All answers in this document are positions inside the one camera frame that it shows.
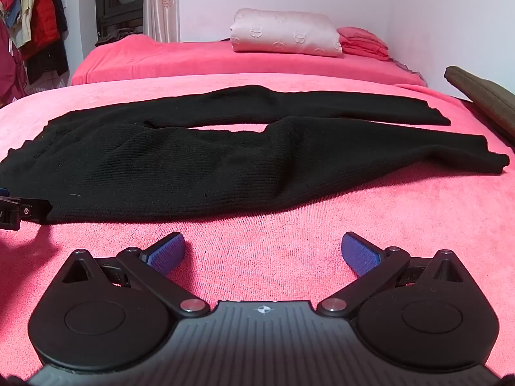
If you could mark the brown headboard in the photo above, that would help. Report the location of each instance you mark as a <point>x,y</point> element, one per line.
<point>483,94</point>

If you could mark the pink pillow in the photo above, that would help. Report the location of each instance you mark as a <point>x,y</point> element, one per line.
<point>364,43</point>

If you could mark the beige patterned pillow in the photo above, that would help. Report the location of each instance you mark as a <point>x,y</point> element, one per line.
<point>283,32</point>

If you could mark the blue hanging garment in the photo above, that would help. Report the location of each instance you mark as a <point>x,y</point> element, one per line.
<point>12,14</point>

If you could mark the black knit pants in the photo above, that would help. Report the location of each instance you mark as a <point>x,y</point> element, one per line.
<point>169,169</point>

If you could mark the pink lace curtain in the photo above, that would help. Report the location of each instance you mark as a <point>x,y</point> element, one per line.
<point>161,4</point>

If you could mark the beige hanging garment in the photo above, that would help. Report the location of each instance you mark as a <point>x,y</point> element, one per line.
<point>24,20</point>

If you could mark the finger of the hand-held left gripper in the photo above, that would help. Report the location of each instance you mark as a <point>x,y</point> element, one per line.
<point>28,211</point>

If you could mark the maroon hanging garment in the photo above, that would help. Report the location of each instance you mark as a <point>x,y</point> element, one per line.
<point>10,72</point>

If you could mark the hanging clothes on rack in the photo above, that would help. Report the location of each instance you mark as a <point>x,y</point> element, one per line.
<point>56,54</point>

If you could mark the red padded jacket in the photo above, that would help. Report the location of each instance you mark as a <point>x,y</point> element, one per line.
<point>42,24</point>

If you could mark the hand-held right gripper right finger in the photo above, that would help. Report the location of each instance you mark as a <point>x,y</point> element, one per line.
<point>359,255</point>

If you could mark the pink bed blanket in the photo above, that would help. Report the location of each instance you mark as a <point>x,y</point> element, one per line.
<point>249,245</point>
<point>193,58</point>

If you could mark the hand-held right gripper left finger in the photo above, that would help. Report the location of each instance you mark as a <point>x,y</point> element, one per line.
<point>167,254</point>

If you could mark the dark clothes pile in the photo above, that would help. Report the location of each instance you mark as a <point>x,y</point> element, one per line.
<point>116,36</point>

